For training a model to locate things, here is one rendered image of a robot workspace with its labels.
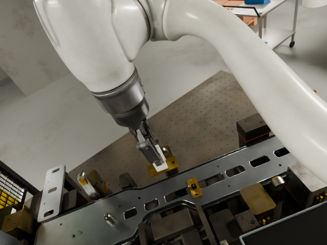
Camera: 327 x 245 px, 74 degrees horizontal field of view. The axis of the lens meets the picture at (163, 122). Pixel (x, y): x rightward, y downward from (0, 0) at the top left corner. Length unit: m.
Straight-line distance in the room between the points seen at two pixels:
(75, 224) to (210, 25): 0.88
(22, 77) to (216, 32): 4.84
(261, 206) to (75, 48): 0.64
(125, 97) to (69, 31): 0.13
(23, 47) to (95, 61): 4.62
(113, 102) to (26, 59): 4.64
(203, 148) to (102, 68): 1.11
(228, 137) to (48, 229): 1.04
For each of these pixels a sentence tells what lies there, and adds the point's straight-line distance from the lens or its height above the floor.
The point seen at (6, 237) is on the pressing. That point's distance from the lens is 1.11.
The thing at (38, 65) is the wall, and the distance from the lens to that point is 5.03.
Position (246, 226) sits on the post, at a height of 1.10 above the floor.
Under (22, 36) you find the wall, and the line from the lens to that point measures 4.91.
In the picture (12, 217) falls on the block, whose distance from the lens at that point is 1.16.
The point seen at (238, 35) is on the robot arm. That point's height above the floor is 1.62.
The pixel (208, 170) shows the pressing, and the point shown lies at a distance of 0.91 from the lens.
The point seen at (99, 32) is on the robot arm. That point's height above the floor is 1.68.
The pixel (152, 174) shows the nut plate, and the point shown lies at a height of 1.29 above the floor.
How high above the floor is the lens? 1.76
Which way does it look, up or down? 41 degrees down
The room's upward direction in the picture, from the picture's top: 21 degrees counter-clockwise
